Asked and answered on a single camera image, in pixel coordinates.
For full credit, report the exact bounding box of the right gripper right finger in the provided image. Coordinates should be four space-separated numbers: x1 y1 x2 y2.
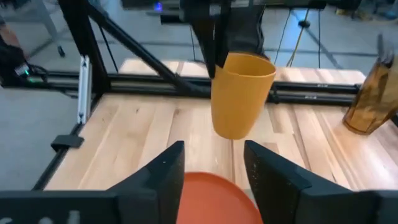
243 139 313 224

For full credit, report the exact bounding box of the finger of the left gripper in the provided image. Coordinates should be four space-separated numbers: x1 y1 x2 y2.
215 6 233 69
190 18 218 80

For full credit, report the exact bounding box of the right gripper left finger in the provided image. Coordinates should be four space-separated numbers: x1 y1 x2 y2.
107 140 187 224

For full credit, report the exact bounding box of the orange plate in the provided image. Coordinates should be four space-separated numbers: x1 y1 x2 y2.
176 171 264 224

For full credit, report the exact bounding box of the yellow plastic cup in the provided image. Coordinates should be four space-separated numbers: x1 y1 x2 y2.
210 52 277 141

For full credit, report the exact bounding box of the amber faceted drinking glass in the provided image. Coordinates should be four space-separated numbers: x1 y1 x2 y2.
342 53 398 136

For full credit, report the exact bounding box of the metal leg with caster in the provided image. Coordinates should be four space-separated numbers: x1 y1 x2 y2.
29 0 67 58

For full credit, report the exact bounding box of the black device with green light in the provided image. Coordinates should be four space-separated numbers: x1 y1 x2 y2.
0 39 49 88

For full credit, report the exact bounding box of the yellow cable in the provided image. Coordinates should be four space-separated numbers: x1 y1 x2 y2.
285 7 310 68

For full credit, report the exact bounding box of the thin black cable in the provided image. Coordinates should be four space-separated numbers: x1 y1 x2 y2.
317 9 322 68

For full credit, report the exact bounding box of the black frame foot clamp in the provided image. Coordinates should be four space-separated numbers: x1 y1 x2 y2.
50 134 85 152

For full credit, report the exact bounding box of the silver aluminium bracket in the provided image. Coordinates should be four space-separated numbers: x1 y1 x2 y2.
76 55 93 125

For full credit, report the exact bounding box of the black aluminium table frame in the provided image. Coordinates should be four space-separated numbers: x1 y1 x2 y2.
32 0 363 191

